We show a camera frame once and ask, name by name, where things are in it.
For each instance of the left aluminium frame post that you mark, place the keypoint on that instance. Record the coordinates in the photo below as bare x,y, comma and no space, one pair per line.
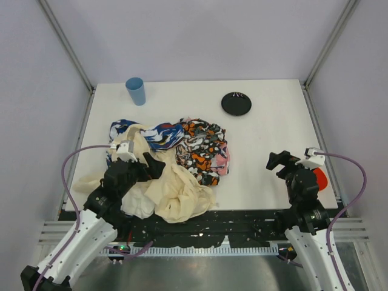
64,41

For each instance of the pink patterned cloth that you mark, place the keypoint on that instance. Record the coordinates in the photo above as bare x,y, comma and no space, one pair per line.
220,163

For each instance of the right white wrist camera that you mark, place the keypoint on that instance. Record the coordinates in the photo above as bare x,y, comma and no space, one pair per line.
313,159

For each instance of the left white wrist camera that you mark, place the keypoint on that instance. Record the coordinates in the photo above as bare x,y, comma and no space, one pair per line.
124,150

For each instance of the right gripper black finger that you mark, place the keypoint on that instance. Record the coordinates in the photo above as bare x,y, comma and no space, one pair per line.
275,159
288,161

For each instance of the white towel cloth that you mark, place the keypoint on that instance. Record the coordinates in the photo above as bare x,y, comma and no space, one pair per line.
135,203

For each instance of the orange red plastic bowl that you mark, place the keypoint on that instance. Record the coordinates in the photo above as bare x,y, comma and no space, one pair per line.
321,178

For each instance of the blue plastic cup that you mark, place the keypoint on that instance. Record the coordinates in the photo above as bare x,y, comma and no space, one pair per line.
135,88

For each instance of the aluminium frame post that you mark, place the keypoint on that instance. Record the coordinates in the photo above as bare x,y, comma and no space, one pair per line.
331,41
64,41

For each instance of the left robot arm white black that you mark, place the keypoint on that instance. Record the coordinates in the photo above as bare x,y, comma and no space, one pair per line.
97,225

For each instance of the orange black patterned cloth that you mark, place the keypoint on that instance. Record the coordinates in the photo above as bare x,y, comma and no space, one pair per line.
202,141

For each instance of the white slotted cable duct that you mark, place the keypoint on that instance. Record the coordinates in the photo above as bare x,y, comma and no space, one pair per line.
223,250

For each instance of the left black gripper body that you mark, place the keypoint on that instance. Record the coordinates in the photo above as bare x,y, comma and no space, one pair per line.
140,169

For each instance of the right aluminium frame post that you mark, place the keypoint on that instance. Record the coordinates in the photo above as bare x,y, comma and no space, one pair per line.
331,41

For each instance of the blue white patterned cloth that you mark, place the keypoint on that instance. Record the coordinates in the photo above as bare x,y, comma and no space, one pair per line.
159,141

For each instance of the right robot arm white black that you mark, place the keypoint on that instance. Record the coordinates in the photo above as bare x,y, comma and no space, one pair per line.
306,224

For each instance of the black paint-splattered front rail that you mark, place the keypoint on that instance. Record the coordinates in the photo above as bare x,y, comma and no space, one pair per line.
243,228

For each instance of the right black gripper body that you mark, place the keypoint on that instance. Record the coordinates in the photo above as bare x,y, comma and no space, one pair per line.
285,165

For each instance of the cream beige cloth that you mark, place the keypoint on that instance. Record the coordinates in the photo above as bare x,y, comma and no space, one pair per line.
177,195

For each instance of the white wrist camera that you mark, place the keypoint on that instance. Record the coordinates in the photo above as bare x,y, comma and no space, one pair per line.
124,150
313,159

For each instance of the black round plate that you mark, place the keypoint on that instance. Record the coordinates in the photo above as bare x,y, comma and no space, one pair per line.
236,103

